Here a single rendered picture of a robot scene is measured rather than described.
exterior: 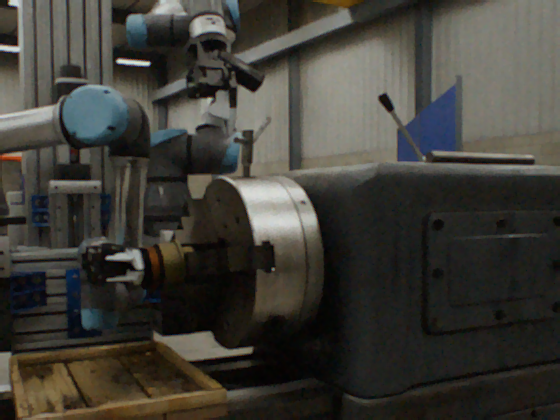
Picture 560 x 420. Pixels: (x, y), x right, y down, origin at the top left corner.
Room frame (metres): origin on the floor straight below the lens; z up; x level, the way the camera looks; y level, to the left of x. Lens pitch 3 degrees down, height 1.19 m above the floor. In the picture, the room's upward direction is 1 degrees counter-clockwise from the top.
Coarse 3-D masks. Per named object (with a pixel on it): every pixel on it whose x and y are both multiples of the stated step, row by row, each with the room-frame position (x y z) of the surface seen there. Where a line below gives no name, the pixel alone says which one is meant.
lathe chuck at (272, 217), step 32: (224, 192) 1.04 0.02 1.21; (256, 192) 0.99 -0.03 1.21; (224, 224) 1.04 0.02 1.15; (256, 224) 0.94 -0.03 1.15; (288, 224) 0.96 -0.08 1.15; (288, 256) 0.94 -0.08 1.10; (224, 288) 1.05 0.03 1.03; (256, 288) 0.92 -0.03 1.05; (288, 288) 0.94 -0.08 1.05; (224, 320) 1.05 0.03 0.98; (256, 320) 0.94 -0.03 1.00; (288, 320) 0.97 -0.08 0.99
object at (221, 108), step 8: (216, 96) 1.18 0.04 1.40; (224, 96) 1.19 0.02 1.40; (216, 104) 1.18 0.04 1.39; (224, 104) 1.18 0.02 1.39; (208, 112) 1.17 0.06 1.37; (216, 112) 1.17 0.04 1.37; (224, 112) 1.18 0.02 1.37; (232, 112) 1.18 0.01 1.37; (224, 120) 1.18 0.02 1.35; (232, 120) 1.18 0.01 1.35; (232, 128) 1.18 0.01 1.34
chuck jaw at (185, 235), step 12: (192, 204) 1.10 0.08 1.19; (204, 204) 1.11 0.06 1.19; (192, 216) 1.09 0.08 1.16; (204, 216) 1.10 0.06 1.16; (180, 228) 1.09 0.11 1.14; (192, 228) 1.07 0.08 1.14; (204, 228) 1.08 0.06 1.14; (180, 240) 1.04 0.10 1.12; (192, 240) 1.05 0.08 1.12; (204, 240) 1.06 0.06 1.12; (216, 240) 1.07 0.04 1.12
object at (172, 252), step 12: (144, 252) 0.98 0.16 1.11; (156, 252) 0.99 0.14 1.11; (168, 252) 0.99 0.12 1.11; (180, 252) 0.99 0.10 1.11; (156, 264) 0.98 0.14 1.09; (168, 264) 0.98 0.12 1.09; (180, 264) 0.99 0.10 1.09; (144, 276) 1.02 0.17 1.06; (156, 276) 0.98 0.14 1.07; (168, 276) 0.98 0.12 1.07; (180, 276) 0.99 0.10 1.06; (192, 276) 1.02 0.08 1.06; (144, 288) 1.00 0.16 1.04; (156, 288) 1.00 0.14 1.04; (168, 288) 1.00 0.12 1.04; (180, 288) 1.00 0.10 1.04
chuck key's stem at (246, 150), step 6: (246, 132) 1.05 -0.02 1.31; (252, 132) 1.05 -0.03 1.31; (252, 138) 1.05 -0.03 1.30; (246, 144) 1.05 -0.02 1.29; (252, 144) 1.05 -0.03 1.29; (246, 150) 1.05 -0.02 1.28; (252, 150) 1.05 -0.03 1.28; (246, 156) 1.05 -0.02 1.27; (252, 156) 1.06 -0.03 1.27; (246, 162) 1.05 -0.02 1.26; (246, 168) 1.06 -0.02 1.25; (246, 174) 1.06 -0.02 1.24
